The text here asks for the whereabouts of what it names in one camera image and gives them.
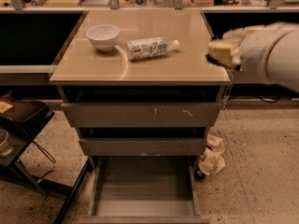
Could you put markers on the clear plastic water bottle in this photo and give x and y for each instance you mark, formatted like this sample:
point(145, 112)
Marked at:
point(150, 47)

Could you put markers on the black rxbar blueberry wrapper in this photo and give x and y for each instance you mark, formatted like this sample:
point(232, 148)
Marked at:
point(213, 61)

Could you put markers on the open grey bottom drawer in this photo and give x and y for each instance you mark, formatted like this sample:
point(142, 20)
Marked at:
point(144, 190)

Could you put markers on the yellow foam padded gripper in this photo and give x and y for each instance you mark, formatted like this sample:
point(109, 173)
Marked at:
point(256, 51)

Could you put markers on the clear glass jar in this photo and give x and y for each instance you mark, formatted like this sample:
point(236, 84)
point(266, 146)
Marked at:
point(5, 146)

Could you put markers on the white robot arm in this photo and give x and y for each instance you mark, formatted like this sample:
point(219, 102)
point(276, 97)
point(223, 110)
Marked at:
point(268, 53)

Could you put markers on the grey middle drawer front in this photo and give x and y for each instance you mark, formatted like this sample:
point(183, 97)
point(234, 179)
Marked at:
point(142, 146)

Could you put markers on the grey drawer cabinet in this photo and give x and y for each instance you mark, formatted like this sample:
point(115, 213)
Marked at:
point(87, 75)

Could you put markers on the grey top drawer front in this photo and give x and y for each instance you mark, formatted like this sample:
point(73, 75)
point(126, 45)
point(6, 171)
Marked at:
point(149, 115)

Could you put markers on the white ceramic bowl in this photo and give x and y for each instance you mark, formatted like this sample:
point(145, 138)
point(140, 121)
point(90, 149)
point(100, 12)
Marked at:
point(104, 36)

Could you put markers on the black side cart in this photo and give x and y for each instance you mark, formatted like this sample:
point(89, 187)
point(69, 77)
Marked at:
point(21, 139)

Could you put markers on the black tray on cart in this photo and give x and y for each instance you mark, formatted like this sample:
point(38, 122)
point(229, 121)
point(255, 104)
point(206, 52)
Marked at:
point(17, 113)

